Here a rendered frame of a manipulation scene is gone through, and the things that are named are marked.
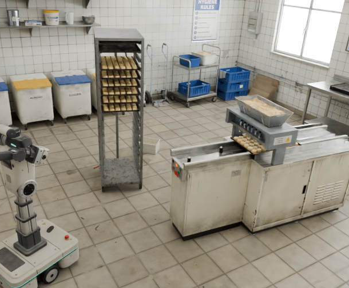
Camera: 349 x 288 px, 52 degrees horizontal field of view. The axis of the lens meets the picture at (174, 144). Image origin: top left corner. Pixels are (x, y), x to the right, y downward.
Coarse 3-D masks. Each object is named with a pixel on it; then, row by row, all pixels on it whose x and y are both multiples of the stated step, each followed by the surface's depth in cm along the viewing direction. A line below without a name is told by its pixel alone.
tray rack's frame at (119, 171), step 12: (96, 36) 354; (108, 36) 358; (120, 36) 361; (132, 36) 365; (96, 72) 422; (96, 84) 428; (108, 168) 454; (120, 168) 455; (132, 168) 457; (108, 180) 428; (120, 180) 430; (132, 180) 431
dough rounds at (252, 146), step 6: (234, 138) 370; (240, 138) 371; (246, 138) 374; (252, 138) 371; (246, 144) 357; (252, 144) 358; (252, 150) 345; (258, 150) 346; (264, 150) 349; (270, 150) 351
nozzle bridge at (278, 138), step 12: (228, 108) 373; (228, 120) 377; (240, 120) 370; (252, 120) 346; (240, 132) 392; (264, 132) 324; (276, 132) 322; (288, 132) 326; (264, 144) 326; (276, 144) 326; (288, 144) 332; (276, 156) 332
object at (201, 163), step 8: (336, 136) 393; (344, 136) 394; (304, 144) 372; (248, 152) 346; (200, 160) 326; (208, 160) 327; (216, 160) 330; (224, 160) 335; (232, 160) 339; (184, 168) 319; (192, 168) 322
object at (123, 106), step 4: (104, 104) 400; (108, 104) 406; (112, 104) 402; (116, 104) 402; (120, 104) 404; (124, 104) 409; (128, 104) 404; (132, 104) 405; (104, 108) 390; (108, 108) 395; (112, 108) 390; (116, 108) 390; (120, 108) 397; (124, 108) 392; (128, 108) 392; (132, 108) 398; (136, 108) 394
